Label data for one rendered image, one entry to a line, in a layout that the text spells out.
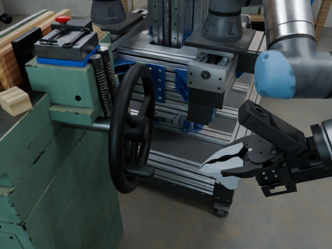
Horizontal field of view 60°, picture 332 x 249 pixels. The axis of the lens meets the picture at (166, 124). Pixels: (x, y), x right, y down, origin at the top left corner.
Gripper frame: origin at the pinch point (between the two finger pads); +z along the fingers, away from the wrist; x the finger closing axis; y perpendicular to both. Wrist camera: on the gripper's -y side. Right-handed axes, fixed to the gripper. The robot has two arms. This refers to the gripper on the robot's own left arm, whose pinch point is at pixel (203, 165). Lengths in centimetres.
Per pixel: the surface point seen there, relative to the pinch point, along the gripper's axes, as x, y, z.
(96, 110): 8.8, -14.7, 19.5
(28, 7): 322, -74, 263
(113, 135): -1.5, -12.9, 11.2
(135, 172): -1.6, -4.0, 12.5
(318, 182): 84, 102, -12
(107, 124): 9.4, -10.5, 19.8
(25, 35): 13.6, -34.2, 26.1
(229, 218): 51, 78, 29
